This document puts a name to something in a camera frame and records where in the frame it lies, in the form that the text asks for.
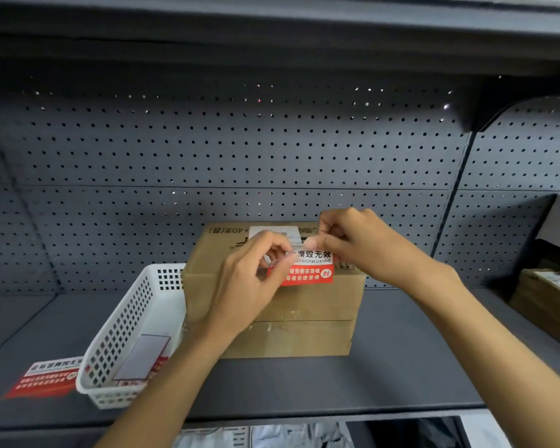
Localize dark grey metal shelf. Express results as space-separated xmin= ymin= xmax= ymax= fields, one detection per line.
xmin=0 ymin=288 xmax=560 ymax=434

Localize red and white seal sticker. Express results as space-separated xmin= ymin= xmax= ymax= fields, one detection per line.
xmin=257 ymin=247 xmax=336 ymax=288
xmin=2 ymin=357 xmax=84 ymax=400

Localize person's right hand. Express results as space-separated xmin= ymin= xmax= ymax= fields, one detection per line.
xmin=303 ymin=207 xmax=450 ymax=300

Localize black package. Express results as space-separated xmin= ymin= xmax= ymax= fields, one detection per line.
xmin=345 ymin=416 xmax=472 ymax=448

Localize white plastic packages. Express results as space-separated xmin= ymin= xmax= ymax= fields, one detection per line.
xmin=174 ymin=422 xmax=355 ymax=448

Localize labelled brown cardboard box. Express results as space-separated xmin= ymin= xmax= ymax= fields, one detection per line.
xmin=508 ymin=268 xmax=560 ymax=355

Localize white plastic basket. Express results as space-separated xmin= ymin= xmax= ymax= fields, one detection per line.
xmin=76 ymin=263 xmax=189 ymax=410

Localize dark grey pegboard panel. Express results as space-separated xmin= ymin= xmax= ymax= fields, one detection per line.
xmin=0 ymin=60 xmax=560 ymax=294

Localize white shipping label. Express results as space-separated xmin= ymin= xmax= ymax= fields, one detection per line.
xmin=248 ymin=226 xmax=305 ymax=251

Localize person's left forearm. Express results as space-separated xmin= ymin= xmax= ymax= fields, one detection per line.
xmin=95 ymin=322 xmax=245 ymax=448

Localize person's right forearm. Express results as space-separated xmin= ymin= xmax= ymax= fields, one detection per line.
xmin=408 ymin=263 xmax=560 ymax=448

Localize sticker backing sheet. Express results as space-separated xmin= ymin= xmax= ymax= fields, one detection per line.
xmin=113 ymin=334 xmax=171 ymax=383

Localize person's left hand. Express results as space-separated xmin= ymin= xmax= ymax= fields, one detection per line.
xmin=201 ymin=231 xmax=299 ymax=349

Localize dark grey shelf bracket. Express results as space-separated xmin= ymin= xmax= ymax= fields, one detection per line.
xmin=462 ymin=77 xmax=560 ymax=133

